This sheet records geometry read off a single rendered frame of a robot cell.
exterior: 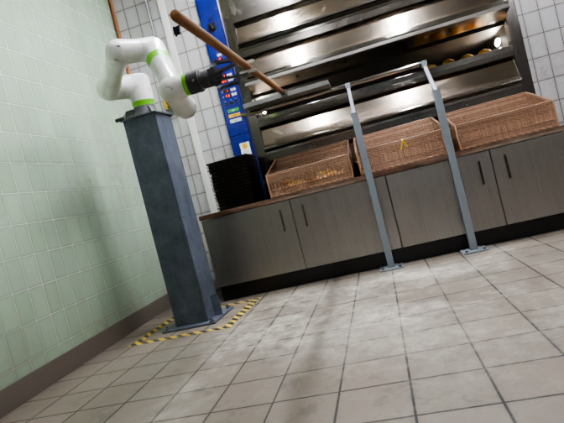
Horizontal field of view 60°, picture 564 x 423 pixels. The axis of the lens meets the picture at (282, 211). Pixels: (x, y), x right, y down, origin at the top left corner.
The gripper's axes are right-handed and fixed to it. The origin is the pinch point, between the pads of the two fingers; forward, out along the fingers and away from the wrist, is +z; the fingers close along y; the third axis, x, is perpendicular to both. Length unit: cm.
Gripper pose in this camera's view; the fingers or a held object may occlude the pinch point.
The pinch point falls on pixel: (247, 66)
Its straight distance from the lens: 213.5
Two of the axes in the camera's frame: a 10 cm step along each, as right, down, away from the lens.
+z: 9.6, -2.2, -1.9
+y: 2.4, 9.7, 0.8
